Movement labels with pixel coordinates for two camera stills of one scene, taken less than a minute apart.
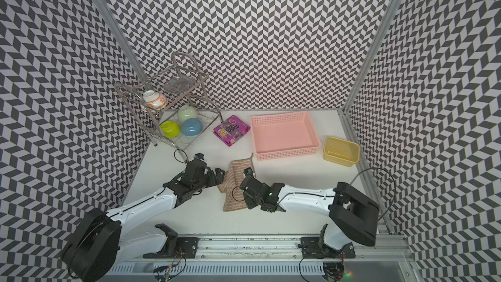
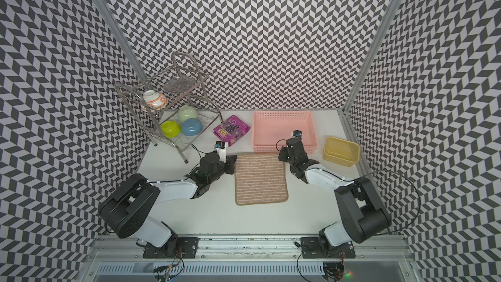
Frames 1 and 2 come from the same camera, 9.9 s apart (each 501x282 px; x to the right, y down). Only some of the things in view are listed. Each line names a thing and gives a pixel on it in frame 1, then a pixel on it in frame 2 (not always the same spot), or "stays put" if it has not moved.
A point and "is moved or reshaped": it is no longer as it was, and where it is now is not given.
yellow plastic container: (341, 151) stays put
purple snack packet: (231, 130) stays put
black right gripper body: (252, 203) → (284, 156)
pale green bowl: (186, 111) stays put
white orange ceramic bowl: (153, 100) stays put
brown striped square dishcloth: (234, 198) is moved or reshaped
